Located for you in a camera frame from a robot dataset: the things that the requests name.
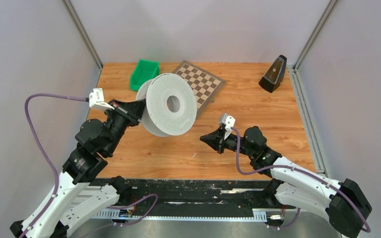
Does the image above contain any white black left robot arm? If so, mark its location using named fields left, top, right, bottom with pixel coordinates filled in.
left=10, top=99, right=146, bottom=238

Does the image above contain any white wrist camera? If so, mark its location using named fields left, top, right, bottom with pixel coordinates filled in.
left=88, top=88, right=114, bottom=111
left=219, top=113, right=236, bottom=140

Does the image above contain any green plastic bin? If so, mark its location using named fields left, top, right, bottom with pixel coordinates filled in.
left=129, top=59, right=160, bottom=91

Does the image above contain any right aluminium frame post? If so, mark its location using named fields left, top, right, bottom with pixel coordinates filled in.
left=294, top=0, right=340, bottom=70

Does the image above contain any wooden chessboard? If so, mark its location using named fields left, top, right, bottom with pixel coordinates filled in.
left=172, top=60, right=226, bottom=117

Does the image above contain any black wooden metronome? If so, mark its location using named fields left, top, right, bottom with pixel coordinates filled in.
left=258, top=55, right=287, bottom=93

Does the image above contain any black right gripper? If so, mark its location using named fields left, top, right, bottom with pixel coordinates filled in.
left=199, top=127, right=255, bottom=158

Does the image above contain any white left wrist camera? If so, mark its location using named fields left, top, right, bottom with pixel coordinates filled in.
left=88, top=88, right=114, bottom=111

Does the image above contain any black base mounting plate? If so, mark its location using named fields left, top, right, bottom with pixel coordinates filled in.
left=99, top=178, right=296, bottom=218

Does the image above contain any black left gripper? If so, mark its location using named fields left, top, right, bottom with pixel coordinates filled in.
left=105, top=98, right=149, bottom=155

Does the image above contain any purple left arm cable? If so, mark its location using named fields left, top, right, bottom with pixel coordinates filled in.
left=19, top=93, right=160, bottom=238

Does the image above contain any aluminium frame post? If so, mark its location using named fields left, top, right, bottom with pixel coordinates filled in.
left=61, top=0, right=103, bottom=71
left=294, top=0, right=340, bottom=70

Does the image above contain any white perforated cable spool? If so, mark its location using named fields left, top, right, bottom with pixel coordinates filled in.
left=135, top=73, right=197, bottom=137

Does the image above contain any slotted white cable duct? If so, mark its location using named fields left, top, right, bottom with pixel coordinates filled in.
left=91, top=209, right=268, bottom=223

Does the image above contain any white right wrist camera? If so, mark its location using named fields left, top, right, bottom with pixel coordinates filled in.
left=219, top=113, right=236, bottom=140

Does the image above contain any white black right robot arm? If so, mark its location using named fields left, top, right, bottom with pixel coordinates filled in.
left=200, top=125, right=372, bottom=238

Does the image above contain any left aluminium frame post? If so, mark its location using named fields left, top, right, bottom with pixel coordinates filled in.
left=61, top=0, right=103, bottom=71

